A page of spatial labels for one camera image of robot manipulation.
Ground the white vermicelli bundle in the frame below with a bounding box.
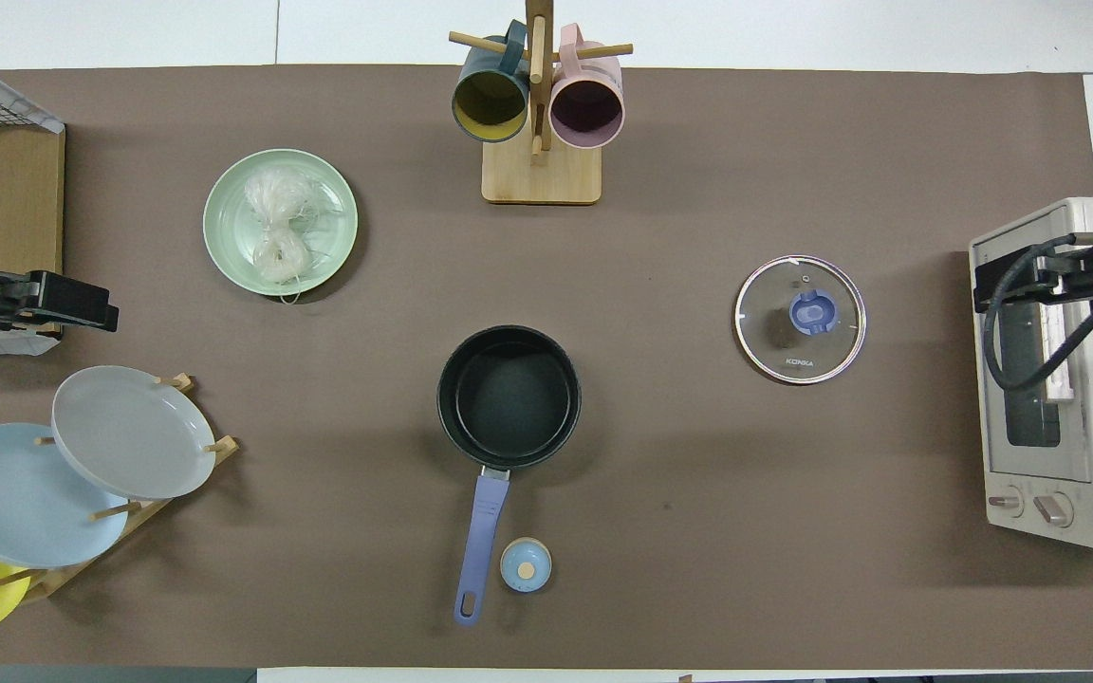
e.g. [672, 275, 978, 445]
[243, 168, 322, 305]

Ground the pink mug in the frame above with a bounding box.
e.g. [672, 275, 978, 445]
[549, 24, 625, 150]

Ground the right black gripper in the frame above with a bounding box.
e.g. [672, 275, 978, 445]
[973, 244, 1093, 313]

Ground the light blue plate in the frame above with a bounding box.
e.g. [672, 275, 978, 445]
[0, 422, 130, 568]

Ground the glass lid blue knob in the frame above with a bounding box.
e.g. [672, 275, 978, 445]
[734, 254, 868, 385]

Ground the wooden plate rack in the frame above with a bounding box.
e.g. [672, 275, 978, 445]
[0, 373, 240, 600]

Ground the grey plate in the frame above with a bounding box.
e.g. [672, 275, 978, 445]
[51, 365, 217, 501]

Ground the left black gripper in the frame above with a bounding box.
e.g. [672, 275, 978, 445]
[29, 271, 120, 333]

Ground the light green plate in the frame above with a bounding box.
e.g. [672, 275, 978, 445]
[202, 148, 359, 297]

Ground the dark teal mug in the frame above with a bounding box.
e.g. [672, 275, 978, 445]
[452, 21, 530, 143]

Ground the black pot purple handle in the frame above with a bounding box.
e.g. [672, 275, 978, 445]
[436, 325, 583, 627]

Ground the wooden crate wire mesh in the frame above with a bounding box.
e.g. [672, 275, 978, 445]
[0, 46, 65, 357]

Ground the wooden mug tree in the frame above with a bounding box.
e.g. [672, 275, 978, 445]
[449, 0, 633, 205]

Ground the brown table mat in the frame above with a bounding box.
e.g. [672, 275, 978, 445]
[0, 65, 1093, 670]

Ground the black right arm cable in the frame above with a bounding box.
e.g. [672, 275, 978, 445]
[981, 232, 1093, 393]

